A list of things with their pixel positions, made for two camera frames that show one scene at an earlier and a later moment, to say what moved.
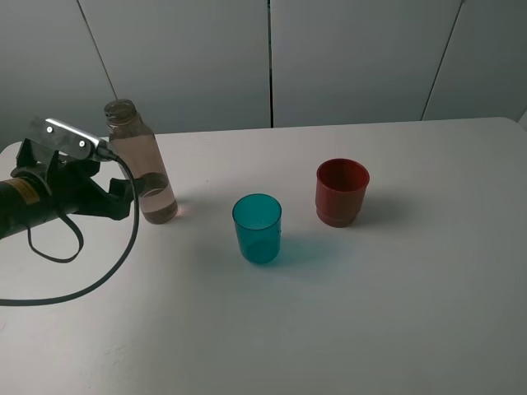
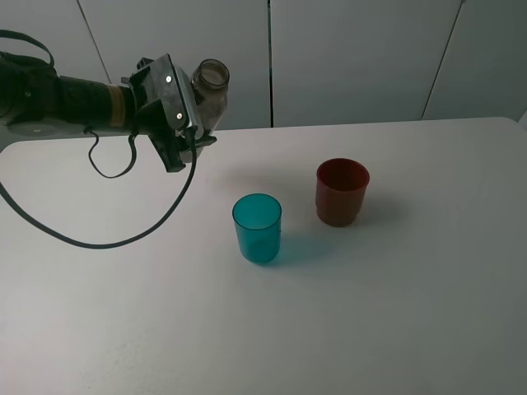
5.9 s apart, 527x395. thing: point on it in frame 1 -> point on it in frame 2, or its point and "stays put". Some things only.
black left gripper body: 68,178 -> 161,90
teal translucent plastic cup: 258,218 stays put
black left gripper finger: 117,206 -> 167,146
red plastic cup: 340,186 stays put
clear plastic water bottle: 132,138 -> 209,81
